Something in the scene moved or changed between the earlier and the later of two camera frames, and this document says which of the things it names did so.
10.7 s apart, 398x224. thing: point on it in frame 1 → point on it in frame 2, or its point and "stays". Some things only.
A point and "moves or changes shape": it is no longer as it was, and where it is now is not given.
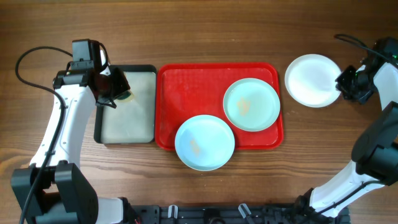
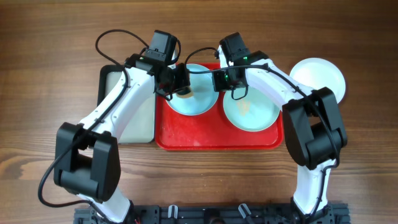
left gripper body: x=118 y=82 → x=179 y=82
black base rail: x=152 y=214 stays
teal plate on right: x=251 y=104 stays
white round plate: x=310 y=81 stays
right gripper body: x=344 y=82 → x=222 y=81
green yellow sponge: x=126 y=96 moves or changes shape
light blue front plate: x=204 y=142 → x=204 y=98
